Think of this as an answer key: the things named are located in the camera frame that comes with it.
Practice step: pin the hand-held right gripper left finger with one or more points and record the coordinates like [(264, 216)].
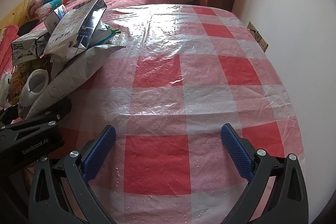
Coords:
[(98, 153)]

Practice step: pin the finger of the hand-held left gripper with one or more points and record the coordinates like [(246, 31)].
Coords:
[(56, 108)]

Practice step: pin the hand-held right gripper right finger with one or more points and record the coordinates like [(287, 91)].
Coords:
[(237, 153)]

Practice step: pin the white plastic bottle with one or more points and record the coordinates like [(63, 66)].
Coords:
[(34, 85)]

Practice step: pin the grey mailer bag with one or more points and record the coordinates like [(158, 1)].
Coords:
[(78, 69)]

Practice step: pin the white milk carton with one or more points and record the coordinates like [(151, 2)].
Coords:
[(26, 45)]

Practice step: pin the yellow red snack packet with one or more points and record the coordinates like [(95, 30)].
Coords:
[(19, 77)]

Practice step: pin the white plastic bag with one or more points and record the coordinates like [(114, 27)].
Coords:
[(4, 87)]

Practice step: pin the pink folded blanket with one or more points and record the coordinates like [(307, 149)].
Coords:
[(6, 45)]

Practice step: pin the white navy foil bag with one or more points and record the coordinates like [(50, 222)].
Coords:
[(71, 27)]

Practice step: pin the black cloth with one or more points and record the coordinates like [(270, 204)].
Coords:
[(27, 27)]

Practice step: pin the white plastic packet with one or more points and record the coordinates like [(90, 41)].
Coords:
[(103, 35)]

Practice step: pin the yellow star print sheet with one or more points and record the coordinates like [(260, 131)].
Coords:
[(15, 11)]

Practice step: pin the red checked plastic tablecloth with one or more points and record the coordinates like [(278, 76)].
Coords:
[(168, 69)]

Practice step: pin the beige wall socket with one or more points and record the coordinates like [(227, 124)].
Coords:
[(262, 43), (252, 28)]

